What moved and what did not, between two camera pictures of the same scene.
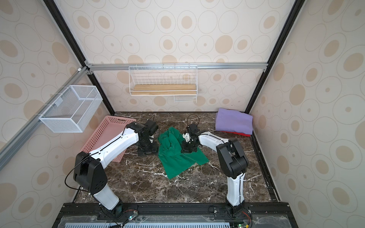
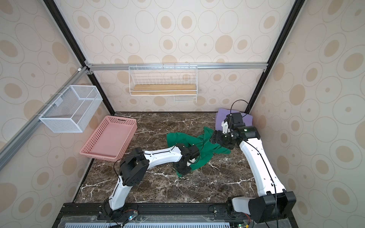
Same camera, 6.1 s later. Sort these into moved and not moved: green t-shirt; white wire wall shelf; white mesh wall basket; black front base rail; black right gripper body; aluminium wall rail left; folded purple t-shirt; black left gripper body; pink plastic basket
Moved: green t-shirt; black right gripper body; black left gripper body
Not moved: folded purple t-shirt; pink plastic basket; white mesh wall basket; black front base rail; aluminium wall rail left; white wire wall shelf
